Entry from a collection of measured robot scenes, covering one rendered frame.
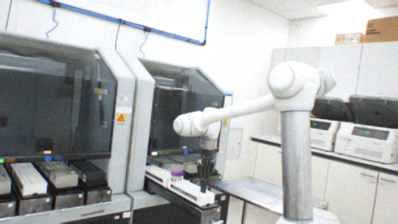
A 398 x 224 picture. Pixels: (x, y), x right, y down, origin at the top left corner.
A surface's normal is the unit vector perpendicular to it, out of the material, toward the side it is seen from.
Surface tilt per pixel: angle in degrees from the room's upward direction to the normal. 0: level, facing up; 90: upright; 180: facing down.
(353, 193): 90
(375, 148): 90
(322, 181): 90
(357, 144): 90
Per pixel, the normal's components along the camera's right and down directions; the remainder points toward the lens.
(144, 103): 0.65, 0.11
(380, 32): -0.77, -0.05
